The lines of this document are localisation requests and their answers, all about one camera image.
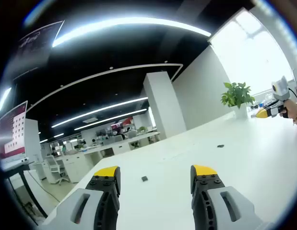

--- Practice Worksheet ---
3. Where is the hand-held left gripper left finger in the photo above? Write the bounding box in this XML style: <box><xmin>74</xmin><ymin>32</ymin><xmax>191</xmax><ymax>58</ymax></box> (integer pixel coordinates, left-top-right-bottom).
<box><xmin>40</xmin><ymin>165</ymin><xmax>121</xmax><ymax>230</ymax></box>

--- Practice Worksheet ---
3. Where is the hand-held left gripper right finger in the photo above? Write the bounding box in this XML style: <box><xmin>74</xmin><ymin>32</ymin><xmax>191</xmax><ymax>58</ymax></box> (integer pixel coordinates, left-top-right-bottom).
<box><xmin>190</xmin><ymin>164</ymin><xmax>274</xmax><ymax>230</ymax></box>

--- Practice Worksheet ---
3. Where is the person's right hand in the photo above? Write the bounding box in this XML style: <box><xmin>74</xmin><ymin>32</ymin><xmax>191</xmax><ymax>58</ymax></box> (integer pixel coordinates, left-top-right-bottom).
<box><xmin>284</xmin><ymin>98</ymin><xmax>297</xmax><ymax>121</ymax></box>

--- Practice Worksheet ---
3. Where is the potted green plant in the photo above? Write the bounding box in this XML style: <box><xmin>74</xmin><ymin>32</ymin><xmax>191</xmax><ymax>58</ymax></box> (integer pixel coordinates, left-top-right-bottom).
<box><xmin>221</xmin><ymin>81</ymin><xmax>256</xmax><ymax>120</ymax></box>

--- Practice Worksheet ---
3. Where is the white office chair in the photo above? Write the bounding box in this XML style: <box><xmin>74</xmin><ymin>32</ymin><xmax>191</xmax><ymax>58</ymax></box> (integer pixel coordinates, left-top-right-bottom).
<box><xmin>45</xmin><ymin>155</ymin><xmax>68</xmax><ymax>186</ymax></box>

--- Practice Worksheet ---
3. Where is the bright window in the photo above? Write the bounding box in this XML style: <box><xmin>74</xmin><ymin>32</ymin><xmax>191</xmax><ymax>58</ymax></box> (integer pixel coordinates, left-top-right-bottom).
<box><xmin>210</xmin><ymin>8</ymin><xmax>297</xmax><ymax>103</ymax></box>

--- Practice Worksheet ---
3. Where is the white office desk row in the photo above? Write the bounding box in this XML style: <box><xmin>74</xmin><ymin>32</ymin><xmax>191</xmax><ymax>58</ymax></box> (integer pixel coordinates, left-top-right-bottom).
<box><xmin>54</xmin><ymin>131</ymin><xmax>161</xmax><ymax>170</ymax></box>

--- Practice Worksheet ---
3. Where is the black monitor stand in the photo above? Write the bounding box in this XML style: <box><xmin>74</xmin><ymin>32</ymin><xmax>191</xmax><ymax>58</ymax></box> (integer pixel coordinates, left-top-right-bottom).
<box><xmin>3</xmin><ymin>161</ymin><xmax>49</xmax><ymax>226</ymax></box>

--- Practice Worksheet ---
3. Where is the monitor with red screen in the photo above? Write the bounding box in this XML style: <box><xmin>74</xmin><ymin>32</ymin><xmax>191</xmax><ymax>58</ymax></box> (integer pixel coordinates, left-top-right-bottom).
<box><xmin>0</xmin><ymin>100</ymin><xmax>29</xmax><ymax>169</ymax></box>

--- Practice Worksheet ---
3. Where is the long ceiling light strip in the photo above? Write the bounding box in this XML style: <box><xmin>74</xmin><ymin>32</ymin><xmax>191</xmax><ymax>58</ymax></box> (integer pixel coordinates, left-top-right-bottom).
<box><xmin>0</xmin><ymin>87</ymin><xmax>12</xmax><ymax>114</ymax></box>
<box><xmin>52</xmin><ymin>16</ymin><xmax>213</xmax><ymax>48</ymax></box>
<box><xmin>73</xmin><ymin>108</ymin><xmax>148</xmax><ymax>131</ymax></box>
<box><xmin>51</xmin><ymin>96</ymin><xmax>149</xmax><ymax>128</ymax></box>

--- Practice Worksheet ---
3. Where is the dark hanging ceiling banner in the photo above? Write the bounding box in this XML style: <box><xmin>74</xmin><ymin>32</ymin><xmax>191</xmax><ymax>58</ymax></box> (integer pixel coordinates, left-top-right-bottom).
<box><xmin>14</xmin><ymin>20</ymin><xmax>65</xmax><ymax>80</ymax></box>

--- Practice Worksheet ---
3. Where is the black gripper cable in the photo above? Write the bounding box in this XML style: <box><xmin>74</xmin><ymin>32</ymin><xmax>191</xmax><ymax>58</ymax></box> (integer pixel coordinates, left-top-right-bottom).
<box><xmin>287</xmin><ymin>86</ymin><xmax>297</xmax><ymax>105</ymax></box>

